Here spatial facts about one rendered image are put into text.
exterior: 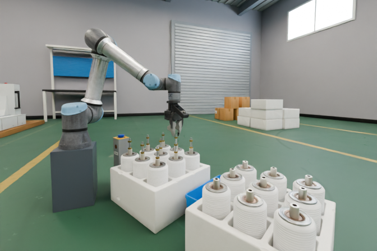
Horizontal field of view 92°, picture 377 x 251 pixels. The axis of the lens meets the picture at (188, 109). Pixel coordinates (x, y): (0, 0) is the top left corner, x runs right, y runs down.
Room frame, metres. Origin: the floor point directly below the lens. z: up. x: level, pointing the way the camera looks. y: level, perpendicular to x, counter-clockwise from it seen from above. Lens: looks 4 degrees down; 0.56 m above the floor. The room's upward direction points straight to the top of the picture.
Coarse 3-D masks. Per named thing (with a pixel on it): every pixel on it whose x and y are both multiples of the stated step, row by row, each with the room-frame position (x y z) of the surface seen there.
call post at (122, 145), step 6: (114, 138) 1.11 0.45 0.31; (126, 138) 1.12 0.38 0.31; (114, 144) 1.11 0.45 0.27; (120, 144) 1.09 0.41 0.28; (126, 144) 1.12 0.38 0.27; (114, 150) 1.11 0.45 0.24; (120, 150) 1.09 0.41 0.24; (126, 150) 1.12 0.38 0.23; (114, 156) 1.11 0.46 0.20; (120, 156) 1.09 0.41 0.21; (114, 162) 1.12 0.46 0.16; (120, 162) 1.08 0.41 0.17
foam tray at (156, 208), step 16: (112, 176) 0.96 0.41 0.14; (128, 176) 0.86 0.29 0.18; (192, 176) 0.89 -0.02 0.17; (208, 176) 0.99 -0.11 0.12; (112, 192) 0.96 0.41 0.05; (128, 192) 0.85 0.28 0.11; (144, 192) 0.76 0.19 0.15; (160, 192) 0.74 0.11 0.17; (176, 192) 0.81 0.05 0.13; (128, 208) 0.85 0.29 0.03; (144, 208) 0.77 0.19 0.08; (160, 208) 0.74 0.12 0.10; (176, 208) 0.81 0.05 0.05; (144, 224) 0.77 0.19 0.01; (160, 224) 0.74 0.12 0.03
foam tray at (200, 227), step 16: (192, 208) 0.61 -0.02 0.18; (192, 224) 0.58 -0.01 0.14; (208, 224) 0.54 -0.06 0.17; (224, 224) 0.53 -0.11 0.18; (272, 224) 0.53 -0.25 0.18; (320, 224) 0.56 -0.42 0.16; (192, 240) 0.58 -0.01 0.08; (208, 240) 0.54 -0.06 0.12; (224, 240) 0.50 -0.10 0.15; (240, 240) 0.47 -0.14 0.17; (256, 240) 0.46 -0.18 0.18; (272, 240) 0.49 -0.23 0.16; (320, 240) 0.46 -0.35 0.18
